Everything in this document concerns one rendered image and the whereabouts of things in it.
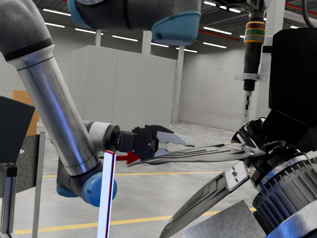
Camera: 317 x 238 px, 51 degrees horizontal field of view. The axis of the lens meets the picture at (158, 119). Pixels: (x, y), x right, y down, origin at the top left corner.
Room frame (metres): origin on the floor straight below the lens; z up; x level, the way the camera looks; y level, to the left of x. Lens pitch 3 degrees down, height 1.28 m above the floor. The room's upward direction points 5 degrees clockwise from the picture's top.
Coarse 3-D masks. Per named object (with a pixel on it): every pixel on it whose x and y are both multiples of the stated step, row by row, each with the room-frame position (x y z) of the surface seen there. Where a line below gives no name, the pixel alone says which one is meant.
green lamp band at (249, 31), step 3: (246, 30) 0.75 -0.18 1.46; (249, 30) 0.74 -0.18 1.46; (252, 30) 0.73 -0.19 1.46; (255, 30) 0.73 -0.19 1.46; (258, 30) 0.73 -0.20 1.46; (261, 30) 0.73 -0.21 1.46; (246, 33) 0.75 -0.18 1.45; (249, 33) 0.74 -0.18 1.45; (252, 33) 0.73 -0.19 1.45; (255, 33) 0.73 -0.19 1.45; (258, 33) 0.73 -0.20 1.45; (261, 33) 0.73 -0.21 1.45; (264, 33) 0.74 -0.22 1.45
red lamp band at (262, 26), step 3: (249, 24) 0.74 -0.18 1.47; (252, 24) 0.74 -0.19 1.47; (255, 24) 0.73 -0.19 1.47; (258, 24) 0.73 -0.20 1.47; (261, 24) 0.73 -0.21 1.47; (264, 24) 0.74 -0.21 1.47; (246, 27) 0.75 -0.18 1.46; (249, 27) 0.74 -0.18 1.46; (252, 27) 0.74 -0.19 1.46; (255, 27) 0.73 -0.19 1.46; (258, 27) 0.73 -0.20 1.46; (261, 27) 0.73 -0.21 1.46; (264, 27) 0.74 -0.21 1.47
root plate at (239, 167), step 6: (240, 162) 0.87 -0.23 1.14; (234, 168) 0.87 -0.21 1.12; (240, 168) 0.84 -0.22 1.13; (246, 168) 0.83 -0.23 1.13; (228, 174) 0.87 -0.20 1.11; (240, 174) 0.82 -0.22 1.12; (246, 174) 0.80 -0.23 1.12; (228, 180) 0.85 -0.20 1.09; (234, 180) 0.82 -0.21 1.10; (240, 180) 0.80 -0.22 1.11; (228, 186) 0.83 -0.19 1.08; (234, 186) 0.80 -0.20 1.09
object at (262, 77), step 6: (270, 36) 0.73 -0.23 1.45; (270, 42) 0.73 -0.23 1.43; (264, 48) 0.73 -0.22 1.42; (270, 48) 0.72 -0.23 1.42; (264, 54) 0.73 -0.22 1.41; (270, 54) 0.75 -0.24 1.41; (264, 60) 0.73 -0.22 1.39; (264, 66) 0.73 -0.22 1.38; (264, 72) 0.73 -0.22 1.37; (234, 78) 0.76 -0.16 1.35; (240, 78) 0.73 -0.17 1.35; (246, 78) 0.72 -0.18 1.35; (252, 78) 0.72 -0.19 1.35; (258, 78) 0.72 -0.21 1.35; (264, 78) 0.73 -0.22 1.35
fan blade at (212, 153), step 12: (216, 144) 0.75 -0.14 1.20; (156, 156) 0.72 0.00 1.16; (168, 156) 0.64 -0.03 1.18; (180, 156) 0.62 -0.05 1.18; (192, 156) 0.63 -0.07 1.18; (204, 156) 0.63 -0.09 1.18; (216, 156) 0.63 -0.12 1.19; (228, 156) 0.65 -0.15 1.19; (240, 156) 0.67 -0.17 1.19; (252, 156) 0.69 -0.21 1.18
